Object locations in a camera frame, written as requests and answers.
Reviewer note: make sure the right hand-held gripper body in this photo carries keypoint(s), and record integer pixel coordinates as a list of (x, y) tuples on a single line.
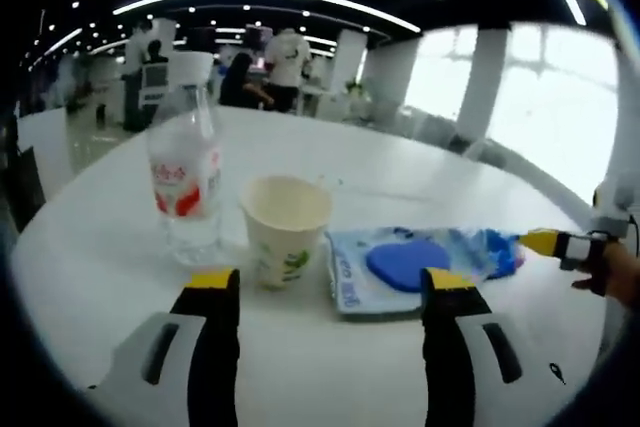
[(615, 207)]

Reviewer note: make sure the blue tissue packet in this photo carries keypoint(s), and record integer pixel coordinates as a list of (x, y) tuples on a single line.
[(500, 252)]

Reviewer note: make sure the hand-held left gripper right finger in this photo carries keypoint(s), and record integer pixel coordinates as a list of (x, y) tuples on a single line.
[(447, 347)]

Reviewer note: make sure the wet wipes pack blue lid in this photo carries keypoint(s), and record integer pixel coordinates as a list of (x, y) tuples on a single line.
[(400, 262)]

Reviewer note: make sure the paper cup green print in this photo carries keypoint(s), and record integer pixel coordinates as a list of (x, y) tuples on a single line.
[(280, 252)]

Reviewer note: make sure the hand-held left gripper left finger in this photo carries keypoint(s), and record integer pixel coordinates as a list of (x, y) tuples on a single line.
[(215, 347)]

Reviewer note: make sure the black chair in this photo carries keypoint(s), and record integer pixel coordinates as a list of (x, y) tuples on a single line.
[(30, 182)]

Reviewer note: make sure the white tabletop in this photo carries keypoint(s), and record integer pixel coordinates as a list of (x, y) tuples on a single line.
[(400, 172)]

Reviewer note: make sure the person's right hand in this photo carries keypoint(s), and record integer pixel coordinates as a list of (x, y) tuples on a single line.
[(620, 269)]

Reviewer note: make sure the clear plastic bottle red label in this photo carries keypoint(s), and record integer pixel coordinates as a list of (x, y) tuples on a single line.
[(185, 162)]

